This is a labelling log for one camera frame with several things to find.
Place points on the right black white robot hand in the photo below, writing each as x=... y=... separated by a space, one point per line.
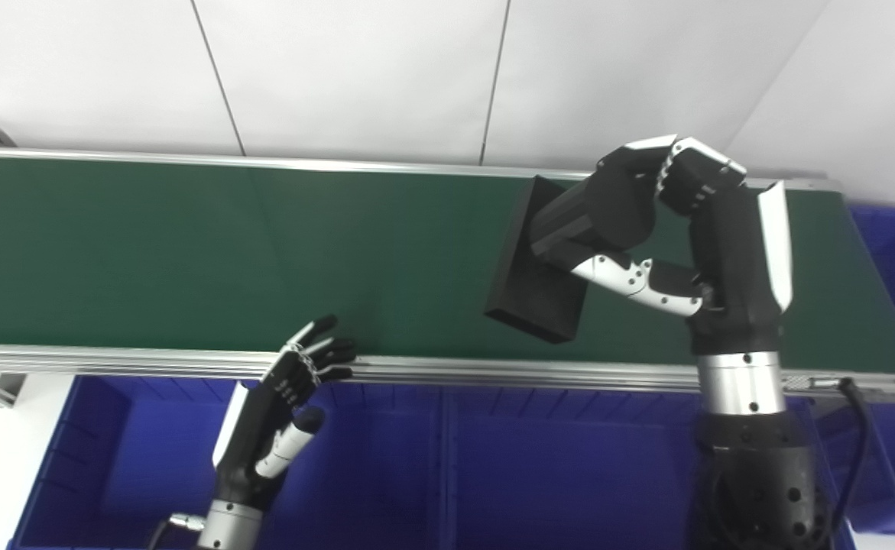
x=734 y=260

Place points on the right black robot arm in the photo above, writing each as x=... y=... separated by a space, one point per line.
x=753 y=458

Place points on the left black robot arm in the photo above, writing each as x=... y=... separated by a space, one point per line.
x=229 y=527

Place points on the black cylinder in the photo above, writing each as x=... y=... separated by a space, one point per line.
x=543 y=290

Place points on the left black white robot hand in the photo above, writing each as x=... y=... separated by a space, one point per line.
x=252 y=435

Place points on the green conveyor belt aluminium frame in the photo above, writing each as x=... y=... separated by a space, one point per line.
x=187 y=252

